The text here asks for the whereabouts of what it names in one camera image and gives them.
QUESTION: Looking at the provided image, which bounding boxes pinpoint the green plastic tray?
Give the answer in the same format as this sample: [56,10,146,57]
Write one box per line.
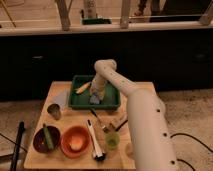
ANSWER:
[68,75,121,110]

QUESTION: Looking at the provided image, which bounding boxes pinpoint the blue grey sponge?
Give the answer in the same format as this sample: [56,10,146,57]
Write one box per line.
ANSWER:
[89,95,101,105]

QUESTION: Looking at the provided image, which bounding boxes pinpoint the orange bowl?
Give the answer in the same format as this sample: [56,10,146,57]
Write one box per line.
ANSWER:
[60,125,90,159]

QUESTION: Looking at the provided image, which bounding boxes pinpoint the white handled ladle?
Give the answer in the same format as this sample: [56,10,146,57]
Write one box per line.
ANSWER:
[87,120,106,161]

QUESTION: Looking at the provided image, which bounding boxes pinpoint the small metal cup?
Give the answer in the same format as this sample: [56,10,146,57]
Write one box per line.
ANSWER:
[47,103,61,120]

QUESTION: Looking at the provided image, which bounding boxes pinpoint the yellow lemon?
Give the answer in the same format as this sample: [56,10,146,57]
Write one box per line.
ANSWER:
[69,139,83,151]

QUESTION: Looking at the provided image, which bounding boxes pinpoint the dark brown bowl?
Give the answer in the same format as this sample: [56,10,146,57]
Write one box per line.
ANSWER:
[33,126,61,154]

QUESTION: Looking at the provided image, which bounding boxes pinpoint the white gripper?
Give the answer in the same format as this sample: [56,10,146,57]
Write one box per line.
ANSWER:
[90,74,106,99]

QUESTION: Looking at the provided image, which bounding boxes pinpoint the green cucumber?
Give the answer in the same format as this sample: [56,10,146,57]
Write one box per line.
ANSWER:
[43,124,54,150]

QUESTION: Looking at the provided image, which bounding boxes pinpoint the black pole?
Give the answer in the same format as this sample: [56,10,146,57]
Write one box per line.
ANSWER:
[10,121,25,171]

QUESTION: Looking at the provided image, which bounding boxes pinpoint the white wooden rail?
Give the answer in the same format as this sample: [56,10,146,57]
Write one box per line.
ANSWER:
[0,21,213,36]

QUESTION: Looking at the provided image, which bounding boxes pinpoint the wooden board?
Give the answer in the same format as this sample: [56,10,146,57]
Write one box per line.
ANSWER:
[24,82,135,171]

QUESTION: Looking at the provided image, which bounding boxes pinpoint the black cable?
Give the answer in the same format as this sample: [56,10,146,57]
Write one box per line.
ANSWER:
[170,132,213,171]

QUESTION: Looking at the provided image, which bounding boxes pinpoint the green plastic cup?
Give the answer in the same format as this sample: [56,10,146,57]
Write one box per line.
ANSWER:
[105,132,120,150]

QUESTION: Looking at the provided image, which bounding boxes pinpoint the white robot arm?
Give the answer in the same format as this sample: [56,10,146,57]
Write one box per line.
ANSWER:
[90,59,179,171]

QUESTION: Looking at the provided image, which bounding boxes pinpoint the brown handled brush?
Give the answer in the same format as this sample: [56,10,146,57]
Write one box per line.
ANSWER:
[110,119,128,132]

